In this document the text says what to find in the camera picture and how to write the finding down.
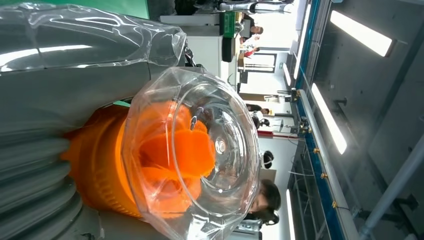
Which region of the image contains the orange bottle with clear cap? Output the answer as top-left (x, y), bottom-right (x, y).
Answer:
top-left (61, 66), bottom-right (263, 240)

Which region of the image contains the white office desk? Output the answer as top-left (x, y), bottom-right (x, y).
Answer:
top-left (158, 13), bottom-right (223, 78)

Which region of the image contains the green sign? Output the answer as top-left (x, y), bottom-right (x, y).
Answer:
top-left (219, 11), bottom-right (237, 38)

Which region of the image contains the person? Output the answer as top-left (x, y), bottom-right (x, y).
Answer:
top-left (260, 150), bottom-right (275, 170)
top-left (245, 103), bottom-right (271, 116)
top-left (243, 178), bottom-right (282, 227)
top-left (240, 13), bottom-right (265, 45)

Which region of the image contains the red bar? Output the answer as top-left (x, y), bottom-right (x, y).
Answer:
top-left (257, 130), bottom-right (293, 141)

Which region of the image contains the ceiling light strip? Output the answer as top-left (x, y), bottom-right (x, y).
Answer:
top-left (310, 82), bottom-right (348, 156)
top-left (330, 9), bottom-right (396, 58)
top-left (285, 188), bottom-right (296, 240)
top-left (282, 62), bottom-right (293, 87)

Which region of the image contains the grey ceiling pipe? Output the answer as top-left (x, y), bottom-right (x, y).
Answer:
top-left (359, 134), bottom-right (424, 239)

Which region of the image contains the blue wall rail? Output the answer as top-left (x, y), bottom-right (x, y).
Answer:
top-left (294, 0), bottom-right (347, 240)

